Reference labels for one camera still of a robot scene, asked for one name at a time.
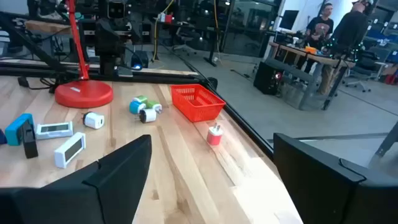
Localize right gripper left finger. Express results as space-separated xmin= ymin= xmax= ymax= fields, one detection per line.
xmin=0 ymin=134 xmax=152 ymax=224

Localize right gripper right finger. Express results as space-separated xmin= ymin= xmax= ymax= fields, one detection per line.
xmin=272 ymin=132 xmax=398 ymax=224

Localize blue and white charger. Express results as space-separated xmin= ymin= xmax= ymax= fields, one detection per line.
xmin=129 ymin=100 xmax=147 ymax=115

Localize red and white charger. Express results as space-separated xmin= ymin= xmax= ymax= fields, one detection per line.
xmin=206 ymin=123 xmax=224 ymax=146

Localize black office chair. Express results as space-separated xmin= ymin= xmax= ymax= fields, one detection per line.
xmin=341 ymin=46 xmax=386 ymax=93

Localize white digital clock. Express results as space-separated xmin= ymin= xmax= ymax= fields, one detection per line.
xmin=54 ymin=131 xmax=87 ymax=169
xmin=34 ymin=121 xmax=74 ymax=141

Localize red desk lamp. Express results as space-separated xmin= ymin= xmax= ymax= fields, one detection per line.
xmin=54 ymin=0 xmax=114 ymax=109

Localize white cube charger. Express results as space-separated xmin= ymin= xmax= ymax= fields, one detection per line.
xmin=82 ymin=111 xmax=105 ymax=130

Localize black plastic box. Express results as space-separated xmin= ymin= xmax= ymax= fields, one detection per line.
xmin=21 ymin=120 xmax=39 ymax=159

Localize white and black charger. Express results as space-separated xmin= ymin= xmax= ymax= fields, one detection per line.
xmin=134 ymin=108 xmax=157 ymax=124

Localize teal plastic box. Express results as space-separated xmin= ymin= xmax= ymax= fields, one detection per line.
xmin=4 ymin=113 xmax=34 ymax=146

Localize red plastic mesh basket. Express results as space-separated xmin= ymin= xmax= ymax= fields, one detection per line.
xmin=170 ymin=83 xmax=227 ymax=123

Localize black computer tower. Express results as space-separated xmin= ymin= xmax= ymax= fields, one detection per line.
xmin=253 ymin=60 xmax=282 ymax=96

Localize wooden workbench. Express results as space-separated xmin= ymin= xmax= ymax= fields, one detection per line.
xmin=269 ymin=42 xmax=357 ymax=111

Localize person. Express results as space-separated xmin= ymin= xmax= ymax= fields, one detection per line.
xmin=303 ymin=2 xmax=335 ymax=74
xmin=322 ymin=0 xmax=371 ymax=94

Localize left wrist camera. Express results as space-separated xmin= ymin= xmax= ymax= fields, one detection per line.
xmin=107 ymin=1 xmax=127 ymax=19

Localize yellow hanging cable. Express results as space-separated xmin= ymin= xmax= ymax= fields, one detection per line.
xmin=151 ymin=0 xmax=175 ymax=62

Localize black aluminium table frame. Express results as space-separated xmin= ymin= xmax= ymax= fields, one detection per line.
xmin=0 ymin=11 xmax=274 ymax=160

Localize black lamp power cable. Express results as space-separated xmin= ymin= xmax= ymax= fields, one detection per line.
xmin=17 ymin=75 xmax=57 ymax=91

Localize black wall screen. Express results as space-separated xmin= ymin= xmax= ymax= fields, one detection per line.
xmin=279 ymin=9 xmax=300 ymax=31

